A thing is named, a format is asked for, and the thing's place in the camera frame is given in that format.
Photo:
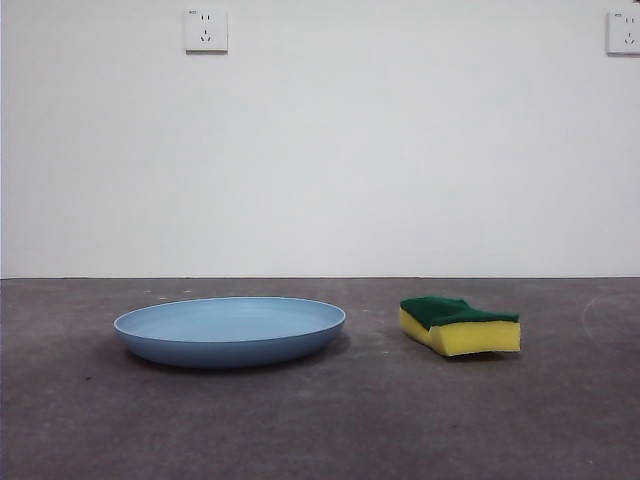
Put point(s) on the yellow sponge with green pad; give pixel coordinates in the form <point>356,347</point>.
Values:
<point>475,339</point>

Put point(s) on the white wall socket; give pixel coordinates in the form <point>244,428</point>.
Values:
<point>206,31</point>
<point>625,34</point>

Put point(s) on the blue round plate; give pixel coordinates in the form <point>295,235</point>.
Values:
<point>225,330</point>

